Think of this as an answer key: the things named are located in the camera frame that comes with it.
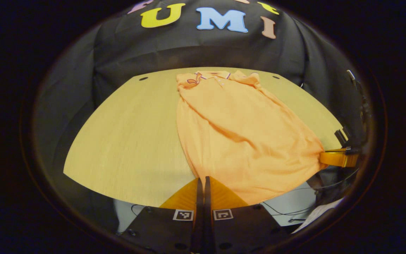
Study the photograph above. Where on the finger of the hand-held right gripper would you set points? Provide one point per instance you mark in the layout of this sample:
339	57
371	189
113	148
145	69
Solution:
337	158

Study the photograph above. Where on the black backdrop cloth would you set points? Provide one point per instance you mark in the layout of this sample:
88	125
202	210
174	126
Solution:
118	53

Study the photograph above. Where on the white sheet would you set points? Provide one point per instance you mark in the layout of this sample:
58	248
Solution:
315	215

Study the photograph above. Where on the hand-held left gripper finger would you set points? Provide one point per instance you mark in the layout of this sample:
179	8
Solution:
199	211
207	211

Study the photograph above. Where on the orange T-shirt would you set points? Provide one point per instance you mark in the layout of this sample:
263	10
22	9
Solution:
238	134

